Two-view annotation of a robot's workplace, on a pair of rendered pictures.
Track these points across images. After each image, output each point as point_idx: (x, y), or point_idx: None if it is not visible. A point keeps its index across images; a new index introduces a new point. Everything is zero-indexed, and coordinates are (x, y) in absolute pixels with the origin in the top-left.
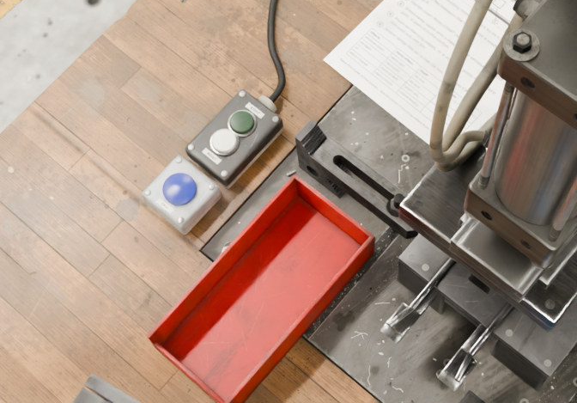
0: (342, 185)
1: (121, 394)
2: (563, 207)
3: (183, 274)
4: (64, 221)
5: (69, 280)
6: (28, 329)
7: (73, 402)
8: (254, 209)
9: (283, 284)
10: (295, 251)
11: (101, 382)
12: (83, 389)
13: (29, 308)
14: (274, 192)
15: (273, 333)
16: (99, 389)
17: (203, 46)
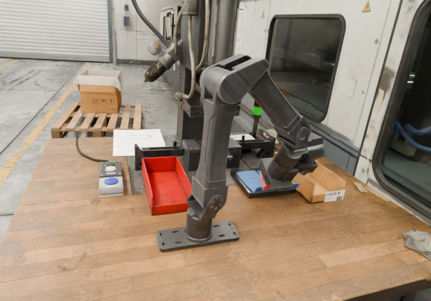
0: (156, 153)
1: (217, 63)
2: (234, 43)
3: (135, 200)
4: (75, 215)
5: (98, 224)
6: (100, 242)
7: (207, 74)
8: (135, 181)
9: (165, 185)
10: (158, 179)
11: (208, 67)
12: (205, 72)
13: (92, 239)
14: (135, 176)
15: (177, 192)
16: (210, 67)
17: (72, 169)
